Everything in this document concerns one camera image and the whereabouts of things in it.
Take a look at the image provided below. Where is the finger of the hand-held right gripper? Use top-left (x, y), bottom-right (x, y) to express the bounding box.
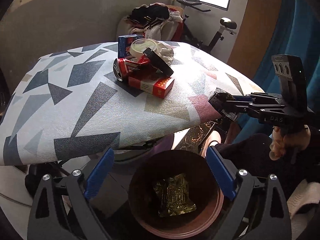
top-left (234, 92), bottom-right (285, 104)
top-left (221, 102), bottom-right (285, 124)

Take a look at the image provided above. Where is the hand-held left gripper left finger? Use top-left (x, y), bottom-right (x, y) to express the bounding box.
top-left (27, 147), bottom-right (115, 240)

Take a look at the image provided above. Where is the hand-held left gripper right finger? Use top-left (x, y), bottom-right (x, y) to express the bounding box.
top-left (206, 145), bottom-right (292, 240)

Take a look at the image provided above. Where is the black printed packet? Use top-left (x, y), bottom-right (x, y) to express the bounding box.
top-left (208, 87), bottom-right (238, 121)

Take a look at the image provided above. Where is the gold foil packet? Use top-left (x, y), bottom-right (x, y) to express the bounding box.
top-left (151, 172), bottom-right (197, 218)

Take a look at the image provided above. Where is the dark brown trash bin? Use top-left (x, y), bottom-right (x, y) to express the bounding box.
top-left (128, 150), bottom-right (225, 233)

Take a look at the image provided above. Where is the red cigarette box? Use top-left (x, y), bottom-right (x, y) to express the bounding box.
top-left (128, 71), bottom-right (175, 99)

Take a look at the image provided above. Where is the white tissue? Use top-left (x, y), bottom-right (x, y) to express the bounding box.
top-left (156, 42), bottom-right (175, 65)

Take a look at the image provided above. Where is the black round lid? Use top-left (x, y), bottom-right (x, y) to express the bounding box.
top-left (142, 47), bottom-right (175, 76)

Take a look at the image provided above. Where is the crushed red can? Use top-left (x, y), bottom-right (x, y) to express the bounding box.
top-left (112, 56), bottom-right (150, 82)

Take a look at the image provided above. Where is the round cream tub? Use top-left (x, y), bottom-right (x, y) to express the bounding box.
top-left (130, 39), bottom-right (159, 62)

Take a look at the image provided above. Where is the blue carton box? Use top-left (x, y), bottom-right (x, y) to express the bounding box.
top-left (117, 34), bottom-right (145, 58)

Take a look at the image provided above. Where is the person's right hand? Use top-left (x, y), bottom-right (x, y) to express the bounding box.
top-left (269, 126), bottom-right (312, 160)

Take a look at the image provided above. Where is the person's leg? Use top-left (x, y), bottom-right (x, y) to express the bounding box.
top-left (215, 134), bottom-right (320, 200)

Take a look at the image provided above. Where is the pink slipper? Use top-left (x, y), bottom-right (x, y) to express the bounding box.
top-left (199, 130), bottom-right (222, 155)

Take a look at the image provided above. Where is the blue sofa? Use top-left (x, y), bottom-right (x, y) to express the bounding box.
top-left (240, 0), bottom-right (320, 135)

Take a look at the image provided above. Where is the geometric patterned table cover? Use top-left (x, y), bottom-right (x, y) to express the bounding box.
top-left (0, 41), bottom-right (265, 167)

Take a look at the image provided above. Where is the black exercise bike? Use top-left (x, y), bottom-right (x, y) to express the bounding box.
top-left (166, 0), bottom-right (237, 55)

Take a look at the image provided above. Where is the brown wooden panel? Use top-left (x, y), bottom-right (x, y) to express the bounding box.
top-left (226, 0), bottom-right (295, 85)

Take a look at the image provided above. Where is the beige textured cushion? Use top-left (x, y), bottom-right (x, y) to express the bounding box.
top-left (286, 179), bottom-right (320, 240)

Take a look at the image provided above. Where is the red garment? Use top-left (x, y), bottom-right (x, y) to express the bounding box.
top-left (175, 21), bottom-right (185, 42)

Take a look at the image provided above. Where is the white fleece cloth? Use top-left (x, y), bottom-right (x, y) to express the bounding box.
top-left (145, 21), bottom-right (170, 39)

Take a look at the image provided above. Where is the black striped garment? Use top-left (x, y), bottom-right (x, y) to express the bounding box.
top-left (127, 4), bottom-right (170, 24)

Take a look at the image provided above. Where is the beige chair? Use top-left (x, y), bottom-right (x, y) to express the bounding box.
top-left (116, 15), bottom-right (185, 43)

